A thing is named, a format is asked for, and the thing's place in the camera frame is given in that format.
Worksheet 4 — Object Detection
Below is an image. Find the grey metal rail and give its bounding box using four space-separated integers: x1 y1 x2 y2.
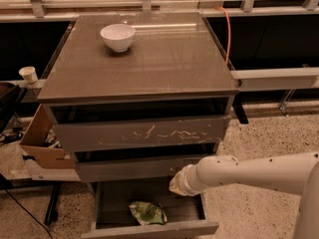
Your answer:
231 67 319 92

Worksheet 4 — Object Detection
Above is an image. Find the orange cable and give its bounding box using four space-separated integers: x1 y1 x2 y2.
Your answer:
214 6 232 66

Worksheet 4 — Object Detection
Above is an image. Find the white ceramic bowl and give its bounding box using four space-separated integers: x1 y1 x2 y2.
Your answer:
100 24 136 52

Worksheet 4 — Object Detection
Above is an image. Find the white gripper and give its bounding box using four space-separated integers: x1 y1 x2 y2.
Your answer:
168 164 202 196

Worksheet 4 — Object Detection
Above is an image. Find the grey drawer cabinet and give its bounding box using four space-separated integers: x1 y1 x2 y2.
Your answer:
37 11 241 184

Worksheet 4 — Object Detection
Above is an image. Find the white paper cup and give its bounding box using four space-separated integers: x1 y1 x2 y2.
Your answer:
19 66 38 85

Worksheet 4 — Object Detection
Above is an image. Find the grey top drawer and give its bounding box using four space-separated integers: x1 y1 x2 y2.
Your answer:
53 98 230 152

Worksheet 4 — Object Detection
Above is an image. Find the grey open bottom drawer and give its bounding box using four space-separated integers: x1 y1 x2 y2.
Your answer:
82 176 218 239

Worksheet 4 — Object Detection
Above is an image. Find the grey middle drawer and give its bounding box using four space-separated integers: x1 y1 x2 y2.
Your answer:
75 143 218 182

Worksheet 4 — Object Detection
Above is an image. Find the black metal stand leg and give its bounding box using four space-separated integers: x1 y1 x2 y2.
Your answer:
44 182 62 226

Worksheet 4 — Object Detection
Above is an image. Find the green jalapeno chip bag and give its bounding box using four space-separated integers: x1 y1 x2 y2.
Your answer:
129 201 167 225

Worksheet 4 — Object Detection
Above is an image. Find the black floor cable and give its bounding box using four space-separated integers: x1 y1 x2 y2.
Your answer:
0 182 54 239

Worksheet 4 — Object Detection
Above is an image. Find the brown cardboard box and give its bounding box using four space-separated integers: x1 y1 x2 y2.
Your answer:
20 106 75 169

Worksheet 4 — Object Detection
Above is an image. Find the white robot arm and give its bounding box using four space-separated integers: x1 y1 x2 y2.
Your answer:
169 151 319 239

